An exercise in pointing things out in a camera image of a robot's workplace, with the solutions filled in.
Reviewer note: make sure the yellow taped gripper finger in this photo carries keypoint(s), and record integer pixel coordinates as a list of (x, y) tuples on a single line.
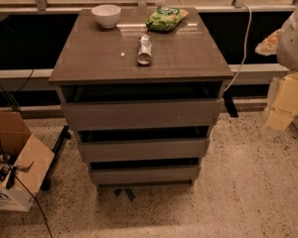
[(282, 105)]

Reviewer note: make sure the grey top drawer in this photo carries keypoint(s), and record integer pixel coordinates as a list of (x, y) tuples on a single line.
[(133, 115)]

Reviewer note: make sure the grey drawer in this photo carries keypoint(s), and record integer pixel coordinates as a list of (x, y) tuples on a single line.
[(143, 150), (146, 175), (133, 115)]

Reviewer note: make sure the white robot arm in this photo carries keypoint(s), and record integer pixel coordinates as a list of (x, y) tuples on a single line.
[(283, 43)]

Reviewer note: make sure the grey bottom drawer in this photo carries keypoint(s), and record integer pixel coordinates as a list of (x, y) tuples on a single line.
[(146, 175)]

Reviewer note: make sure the grey drawer cabinet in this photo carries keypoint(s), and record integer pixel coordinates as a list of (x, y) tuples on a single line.
[(100, 66)]

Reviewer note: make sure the grey middle drawer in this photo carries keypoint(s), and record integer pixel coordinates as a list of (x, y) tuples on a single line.
[(143, 150)]

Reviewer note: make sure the green chip bag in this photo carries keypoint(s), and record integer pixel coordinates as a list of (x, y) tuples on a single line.
[(165, 19)]

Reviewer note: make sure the silver drink can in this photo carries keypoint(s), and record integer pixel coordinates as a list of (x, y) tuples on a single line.
[(144, 49)]

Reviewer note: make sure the white bowl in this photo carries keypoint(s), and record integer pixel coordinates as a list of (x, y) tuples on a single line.
[(107, 16)]

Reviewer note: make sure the cardboard box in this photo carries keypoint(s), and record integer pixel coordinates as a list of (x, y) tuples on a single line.
[(31, 157)]

